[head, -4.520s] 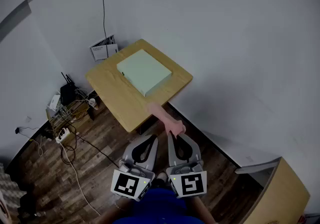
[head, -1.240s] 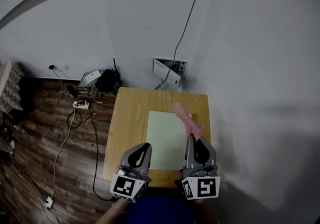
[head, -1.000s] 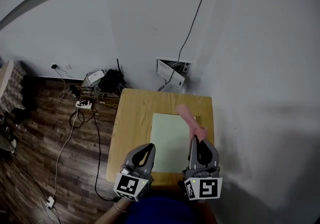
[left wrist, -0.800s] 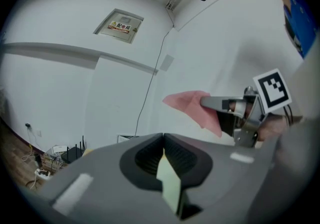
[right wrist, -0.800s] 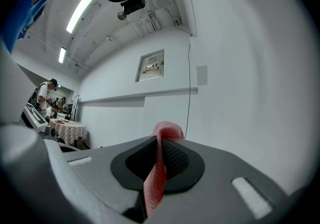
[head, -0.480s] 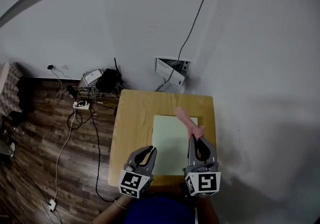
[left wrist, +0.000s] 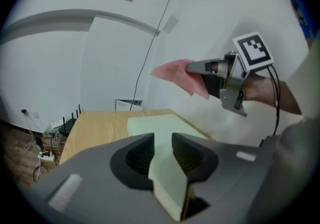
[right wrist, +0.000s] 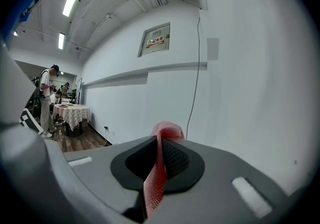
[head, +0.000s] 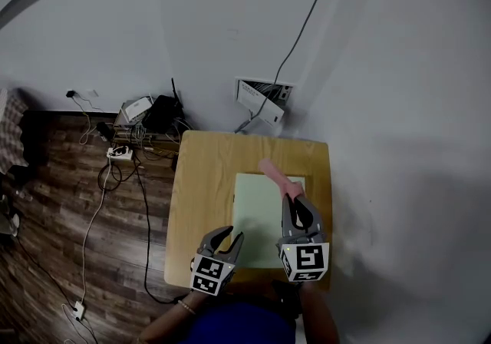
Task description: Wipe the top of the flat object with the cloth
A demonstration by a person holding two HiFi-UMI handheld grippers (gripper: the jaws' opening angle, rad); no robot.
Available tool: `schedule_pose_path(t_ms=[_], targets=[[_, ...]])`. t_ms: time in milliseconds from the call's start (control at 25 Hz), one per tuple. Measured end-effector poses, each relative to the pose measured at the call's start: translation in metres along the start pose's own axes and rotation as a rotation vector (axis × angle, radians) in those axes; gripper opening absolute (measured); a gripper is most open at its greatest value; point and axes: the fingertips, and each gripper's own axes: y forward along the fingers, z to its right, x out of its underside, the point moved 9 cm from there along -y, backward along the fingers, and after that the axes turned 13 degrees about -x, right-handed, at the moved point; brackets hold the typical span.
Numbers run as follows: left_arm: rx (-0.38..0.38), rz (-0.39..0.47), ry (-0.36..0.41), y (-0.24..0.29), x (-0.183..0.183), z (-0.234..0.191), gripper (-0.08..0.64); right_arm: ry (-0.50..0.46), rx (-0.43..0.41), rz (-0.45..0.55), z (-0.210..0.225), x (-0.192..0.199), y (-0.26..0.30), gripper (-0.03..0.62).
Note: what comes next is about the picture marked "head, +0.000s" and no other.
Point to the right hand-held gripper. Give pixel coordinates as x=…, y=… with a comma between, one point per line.
x=307, y=258

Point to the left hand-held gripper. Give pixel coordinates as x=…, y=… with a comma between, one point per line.
x=209, y=273

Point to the pink cloth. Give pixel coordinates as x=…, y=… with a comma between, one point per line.
x=285, y=183

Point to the pale green box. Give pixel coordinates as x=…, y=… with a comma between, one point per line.
x=257, y=212

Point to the person's left forearm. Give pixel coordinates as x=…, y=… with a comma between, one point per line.
x=169, y=323

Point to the person's right forearm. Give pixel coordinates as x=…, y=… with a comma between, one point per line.
x=318, y=311

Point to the small wooden table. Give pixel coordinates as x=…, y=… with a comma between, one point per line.
x=199, y=189

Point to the person's blue clothing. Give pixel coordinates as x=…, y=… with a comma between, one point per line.
x=241, y=327

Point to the low wooden shelf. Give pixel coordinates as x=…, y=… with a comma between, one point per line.
x=161, y=143

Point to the white power strip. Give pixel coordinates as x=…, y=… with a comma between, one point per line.
x=119, y=153

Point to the black router with antennas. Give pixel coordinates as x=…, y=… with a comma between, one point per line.
x=163, y=114

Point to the small white floor adapter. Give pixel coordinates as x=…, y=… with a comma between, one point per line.
x=79, y=309

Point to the white network device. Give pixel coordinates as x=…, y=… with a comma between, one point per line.
x=136, y=107

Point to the black power adapter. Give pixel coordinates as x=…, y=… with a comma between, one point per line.
x=103, y=130

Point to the grey checked fabric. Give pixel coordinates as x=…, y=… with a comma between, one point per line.
x=11, y=131

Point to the recessed wall network box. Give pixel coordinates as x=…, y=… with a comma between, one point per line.
x=284, y=93

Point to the white wall socket plate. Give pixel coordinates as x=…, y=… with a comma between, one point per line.
x=92, y=93

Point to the black wall plug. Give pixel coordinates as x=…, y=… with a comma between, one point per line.
x=71, y=94

